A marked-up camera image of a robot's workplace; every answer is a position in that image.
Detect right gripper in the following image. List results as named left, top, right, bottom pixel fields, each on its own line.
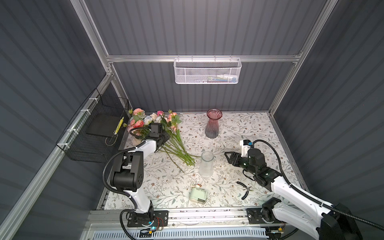
left=224, top=150, right=257, bottom=176

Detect clear frosted glass vase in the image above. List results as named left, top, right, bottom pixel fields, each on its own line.
left=199, top=151, right=214, bottom=178

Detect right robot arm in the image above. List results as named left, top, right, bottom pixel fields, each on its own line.
left=225, top=148, right=363, bottom=240

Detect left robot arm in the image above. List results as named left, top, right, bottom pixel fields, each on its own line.
left=103, top=133, right=170, bottom=224

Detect dark red glass vase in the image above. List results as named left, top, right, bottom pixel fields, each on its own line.
left=205, top=108, right=223, bottom=139

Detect flower bunch on table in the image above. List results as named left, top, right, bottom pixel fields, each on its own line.
left=128, top=108, right=196, bottom=166

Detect tubes in white basket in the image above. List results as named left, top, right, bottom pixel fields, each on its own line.
left=196, top=75, right=238, bottom=84

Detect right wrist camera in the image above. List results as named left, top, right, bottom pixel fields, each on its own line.
left=240, top=140, right=254, bottom=158

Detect black wire wall basket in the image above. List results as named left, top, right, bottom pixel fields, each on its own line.
left=57, top=90, right=131, bottom=164

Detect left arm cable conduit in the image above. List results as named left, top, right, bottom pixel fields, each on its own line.
left=101, top=127, right=154, bottom=208

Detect white wire wall basket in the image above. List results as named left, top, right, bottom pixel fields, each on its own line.
left=174, top=58, right=242, bottom=85

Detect aluminium front rail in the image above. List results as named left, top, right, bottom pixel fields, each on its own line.
left=86, top=205, right=289, bottom=232

